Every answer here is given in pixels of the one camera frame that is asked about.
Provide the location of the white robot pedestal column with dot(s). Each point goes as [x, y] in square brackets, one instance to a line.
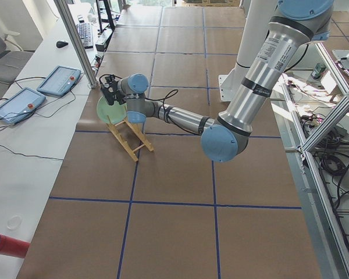
[244, 58]

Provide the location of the far blue teach pendant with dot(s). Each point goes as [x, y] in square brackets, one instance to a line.
[59, 81]

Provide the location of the near blue teach pendant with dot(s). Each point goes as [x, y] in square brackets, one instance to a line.
[21, 106]

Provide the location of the black keyboard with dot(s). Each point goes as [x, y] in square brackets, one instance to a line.
[85, 33]

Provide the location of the red cylinder tube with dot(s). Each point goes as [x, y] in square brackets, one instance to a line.
[13, 247]

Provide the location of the grey office chair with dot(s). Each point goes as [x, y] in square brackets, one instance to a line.
[11, 63]

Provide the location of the aluminium frame post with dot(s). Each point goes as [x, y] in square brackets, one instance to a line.
[68, 21]

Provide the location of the blue teach pendant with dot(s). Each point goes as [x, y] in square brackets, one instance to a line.
[21, 106]
[59, 81]

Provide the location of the wooden dish rack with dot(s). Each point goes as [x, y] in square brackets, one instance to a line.
[130, 136]

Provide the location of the light green plate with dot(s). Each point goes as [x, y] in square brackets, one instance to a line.
[110, 114]

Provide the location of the black computer mouse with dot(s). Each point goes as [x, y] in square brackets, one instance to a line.
[61, 44]

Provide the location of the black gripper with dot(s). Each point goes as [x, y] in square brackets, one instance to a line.
[115, 93]

